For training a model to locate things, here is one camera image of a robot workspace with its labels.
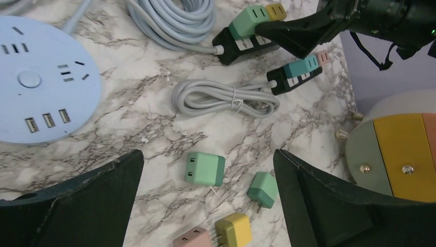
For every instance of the black power strip front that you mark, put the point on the black power strip front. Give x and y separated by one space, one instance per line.
284 84

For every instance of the yellow plug adapter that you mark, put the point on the yellow plug adapter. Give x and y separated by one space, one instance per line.
233 230

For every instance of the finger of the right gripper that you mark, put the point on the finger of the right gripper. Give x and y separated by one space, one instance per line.
300 37

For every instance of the pink adapter on front strip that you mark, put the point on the pink adapter on front strip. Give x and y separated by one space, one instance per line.
322 58

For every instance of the cream cylinder with orange lid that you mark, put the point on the cream cylinder with orange lid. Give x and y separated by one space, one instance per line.
392 149

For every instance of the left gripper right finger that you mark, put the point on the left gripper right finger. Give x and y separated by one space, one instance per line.
321 209

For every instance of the pink plug adapter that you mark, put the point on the pink plug adapter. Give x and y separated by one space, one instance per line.
195 237

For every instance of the round blue power socket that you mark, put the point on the round blue power socket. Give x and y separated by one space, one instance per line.
50 84

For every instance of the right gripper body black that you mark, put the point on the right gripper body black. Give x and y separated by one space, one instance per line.
410 25

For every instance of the green plug adapter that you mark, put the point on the green plug adapter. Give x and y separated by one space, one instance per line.
263 190
205 169

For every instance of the teal adapter on front strip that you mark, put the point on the teal adapter on front strip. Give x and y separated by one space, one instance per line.
300 67

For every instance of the black power strip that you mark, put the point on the black power strip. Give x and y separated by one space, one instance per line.
231 51
284 84

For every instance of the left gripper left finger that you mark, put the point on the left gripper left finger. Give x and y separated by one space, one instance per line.
91 209

